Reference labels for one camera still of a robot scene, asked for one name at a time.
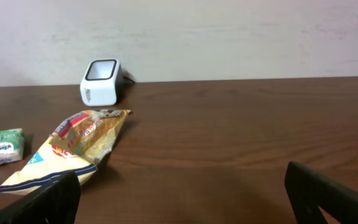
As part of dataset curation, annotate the yellow snack chip bag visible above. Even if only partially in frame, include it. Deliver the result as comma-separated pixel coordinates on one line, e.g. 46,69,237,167
0,110,132,195

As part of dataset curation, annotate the white barcode scanner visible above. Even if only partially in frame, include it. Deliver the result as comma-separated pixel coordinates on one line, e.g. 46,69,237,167
80,58,124,106

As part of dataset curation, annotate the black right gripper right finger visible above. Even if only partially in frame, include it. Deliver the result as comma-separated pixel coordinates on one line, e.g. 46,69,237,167
285,161,358,223

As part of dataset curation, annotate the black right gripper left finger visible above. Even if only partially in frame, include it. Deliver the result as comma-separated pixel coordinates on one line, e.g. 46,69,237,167
0,171,81,224

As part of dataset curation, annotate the green tissue pack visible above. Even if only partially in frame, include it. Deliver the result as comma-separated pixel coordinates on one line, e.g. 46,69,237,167
0,128,25,165

